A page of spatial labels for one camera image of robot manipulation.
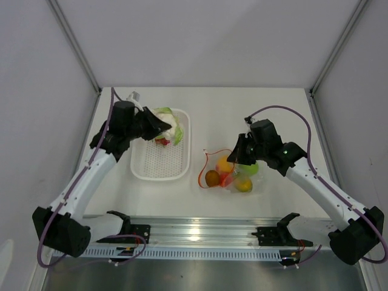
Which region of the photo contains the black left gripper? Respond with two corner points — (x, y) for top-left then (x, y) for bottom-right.
(127, 107), (171, 141)

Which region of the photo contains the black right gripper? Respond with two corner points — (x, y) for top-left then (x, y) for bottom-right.
(227, 133), (267, 166)

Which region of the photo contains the green apple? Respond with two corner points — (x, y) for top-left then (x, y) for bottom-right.
(238, 163), (259, 176)

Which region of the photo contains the white cauliflower with green leaves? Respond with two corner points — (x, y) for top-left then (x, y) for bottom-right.
(152, 107), (184, 146)

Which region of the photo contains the orange apricot fruit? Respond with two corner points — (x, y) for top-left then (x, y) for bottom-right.
(215, 155), (234, 173)

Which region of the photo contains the red peach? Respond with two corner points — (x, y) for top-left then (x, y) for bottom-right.
(219, 172), (236, 187)

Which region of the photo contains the yellow green mango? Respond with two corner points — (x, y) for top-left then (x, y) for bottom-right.
(234, 176), (253, 193)

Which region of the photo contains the clear zip bag orange zipper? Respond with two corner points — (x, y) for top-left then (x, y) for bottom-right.
(197, 149), (267, 195)

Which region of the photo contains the brown kiwi fruit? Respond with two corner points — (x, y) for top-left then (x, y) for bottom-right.
(205, 170), (221, 187)

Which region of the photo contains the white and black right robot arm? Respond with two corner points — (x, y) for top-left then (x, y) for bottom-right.
(227, 118), (387, 265)

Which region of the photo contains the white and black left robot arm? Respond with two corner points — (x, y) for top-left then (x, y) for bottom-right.
(32, 101), (176, 258)

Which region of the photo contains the red grape bunch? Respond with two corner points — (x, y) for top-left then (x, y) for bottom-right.
(155, 138), (170, 147)

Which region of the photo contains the white perforated plastic basket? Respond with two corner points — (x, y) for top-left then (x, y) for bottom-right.
(130, 109), (191, 181)

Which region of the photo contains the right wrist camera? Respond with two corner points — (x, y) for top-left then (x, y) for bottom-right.
(244, 116), (256, 125)

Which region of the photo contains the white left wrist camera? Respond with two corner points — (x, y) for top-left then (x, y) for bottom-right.
(126, 91), (143, 111)

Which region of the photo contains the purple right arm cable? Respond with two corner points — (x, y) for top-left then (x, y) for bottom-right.
(244, 105), (386, 269)

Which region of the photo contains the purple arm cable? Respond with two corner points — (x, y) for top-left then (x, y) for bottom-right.
(36, 87), (148, 269)
(244, 105), (386, 269)

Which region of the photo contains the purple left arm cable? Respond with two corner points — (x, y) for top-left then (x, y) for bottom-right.
(36, 87), (148, 269)

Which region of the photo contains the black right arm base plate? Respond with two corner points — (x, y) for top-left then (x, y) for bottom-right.
(251, 213), (313, 247)

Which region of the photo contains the aluminium mounting rail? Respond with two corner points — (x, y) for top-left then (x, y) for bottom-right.
(40, 215), (371, 249)

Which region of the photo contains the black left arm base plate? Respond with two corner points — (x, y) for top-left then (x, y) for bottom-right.
(97, 210), (151, 244)

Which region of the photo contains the white slotted cable duct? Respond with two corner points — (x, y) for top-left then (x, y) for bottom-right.
(52, 246), (281, 261)

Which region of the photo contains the right aluminium frame post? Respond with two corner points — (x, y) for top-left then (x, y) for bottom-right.
(309, 0), (373, 95)

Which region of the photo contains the aluminium frame post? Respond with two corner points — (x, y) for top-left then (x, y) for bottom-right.
(309, 0), (373, 95)
(46, 0), (102, 94)

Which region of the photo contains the left aluminium frame post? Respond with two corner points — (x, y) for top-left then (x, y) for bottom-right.
(46, 0), (102, 94)

